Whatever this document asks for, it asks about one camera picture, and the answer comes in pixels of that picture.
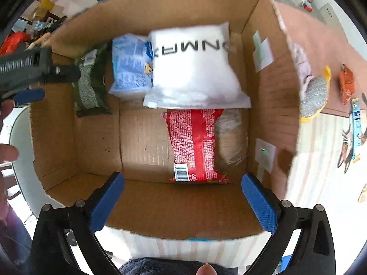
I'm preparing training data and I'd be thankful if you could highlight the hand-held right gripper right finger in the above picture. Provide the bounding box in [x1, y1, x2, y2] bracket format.
[241, 173, 336, 275]

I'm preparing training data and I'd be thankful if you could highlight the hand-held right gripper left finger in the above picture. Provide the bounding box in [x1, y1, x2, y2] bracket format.
[29, 172, 127, 275]

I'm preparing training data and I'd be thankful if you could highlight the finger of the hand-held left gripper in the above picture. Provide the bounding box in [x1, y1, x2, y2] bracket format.
[2, 88, 46, 106]
[47, 65, 81, 84]

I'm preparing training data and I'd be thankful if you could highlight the green snack packet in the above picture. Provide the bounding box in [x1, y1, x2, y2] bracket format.
[72, 43, 113, 118]

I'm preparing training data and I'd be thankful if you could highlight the cardboard box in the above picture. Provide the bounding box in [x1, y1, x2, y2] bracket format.
[29, 0, 305, 241]

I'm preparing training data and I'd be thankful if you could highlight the person's left hand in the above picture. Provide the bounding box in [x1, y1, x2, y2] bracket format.
[0, 99, 20, 163]

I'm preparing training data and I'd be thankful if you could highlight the person's right hand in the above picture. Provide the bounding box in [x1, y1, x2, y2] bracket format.
[196, 264, 217, 275]

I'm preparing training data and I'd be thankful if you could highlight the red bag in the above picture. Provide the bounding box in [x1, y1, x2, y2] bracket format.
[0, 31, 31, 57]

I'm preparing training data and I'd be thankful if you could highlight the blue and white packet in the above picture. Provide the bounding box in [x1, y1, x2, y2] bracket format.
[108, 34, 155, 101]

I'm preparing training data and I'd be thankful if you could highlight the yellow box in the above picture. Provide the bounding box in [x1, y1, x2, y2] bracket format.
[39, 0, 56, 18]

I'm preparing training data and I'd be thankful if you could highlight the clear plastic bag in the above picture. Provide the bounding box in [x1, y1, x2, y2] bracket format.
[215, 109, 250, 167]

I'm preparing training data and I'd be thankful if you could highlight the white round table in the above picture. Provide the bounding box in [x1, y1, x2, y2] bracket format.
[0, 103, 67, 224]

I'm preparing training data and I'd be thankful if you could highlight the red snack packet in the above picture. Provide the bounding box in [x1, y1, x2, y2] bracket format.
[162, 109, 233, 184]

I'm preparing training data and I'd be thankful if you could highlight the dark blue towel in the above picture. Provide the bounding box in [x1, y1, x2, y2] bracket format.
[119, 258, 238, 275]

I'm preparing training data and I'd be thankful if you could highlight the grey scrubber with yellow rim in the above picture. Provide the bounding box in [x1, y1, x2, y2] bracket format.
[300, 66, 332, 124]

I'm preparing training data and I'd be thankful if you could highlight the blue and yellow packet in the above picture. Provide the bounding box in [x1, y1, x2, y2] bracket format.
[350, 98, 363, 164]

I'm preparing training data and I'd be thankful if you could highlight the white pillow packet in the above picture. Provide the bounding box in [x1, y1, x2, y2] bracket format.
[143, 21, 252, 110]

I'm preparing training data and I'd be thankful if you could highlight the orange snack packet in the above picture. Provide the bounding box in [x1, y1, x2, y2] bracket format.
[339, 64, 356, 105]

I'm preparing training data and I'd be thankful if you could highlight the pink cloth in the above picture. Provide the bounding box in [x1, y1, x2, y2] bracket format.
[289, 43, 314, 92]

